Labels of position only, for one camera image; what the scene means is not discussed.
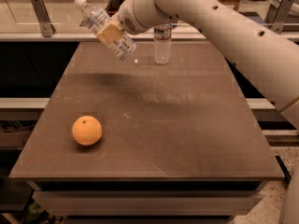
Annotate right metal bracket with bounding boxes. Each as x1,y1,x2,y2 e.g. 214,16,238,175
265,0,295,35

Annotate orange fruit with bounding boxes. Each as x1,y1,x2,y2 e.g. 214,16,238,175
72,116,103,146

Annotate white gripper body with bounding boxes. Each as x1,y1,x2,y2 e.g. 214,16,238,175
118,0,139,35

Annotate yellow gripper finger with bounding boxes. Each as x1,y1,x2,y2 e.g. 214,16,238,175
96,21,124,44

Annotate black cable on floor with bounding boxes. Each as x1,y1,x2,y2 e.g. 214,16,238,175
275,155,292,185

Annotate left metal bracket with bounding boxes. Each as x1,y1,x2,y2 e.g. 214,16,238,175
30,0,56,37

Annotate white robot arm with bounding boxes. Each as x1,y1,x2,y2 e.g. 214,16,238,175
97,0,299,128

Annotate brown table with drawers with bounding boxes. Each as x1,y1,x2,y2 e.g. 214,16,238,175
10,42,283,223

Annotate blue label plastic bottle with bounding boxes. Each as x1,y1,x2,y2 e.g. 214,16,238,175
74,0,136,60

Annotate clear water bottle red label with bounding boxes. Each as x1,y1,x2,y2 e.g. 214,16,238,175
154,24,172,64

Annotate metal bracket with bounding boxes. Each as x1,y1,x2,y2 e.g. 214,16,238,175
30,0,56,37
265,0,295,35

